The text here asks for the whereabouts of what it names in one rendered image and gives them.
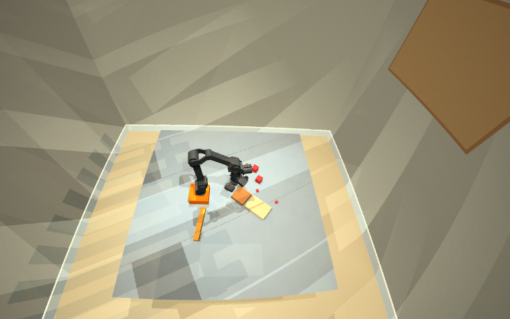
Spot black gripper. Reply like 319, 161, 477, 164
224, 172, 244, 193

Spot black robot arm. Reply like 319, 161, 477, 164
188, 148, 252, 196

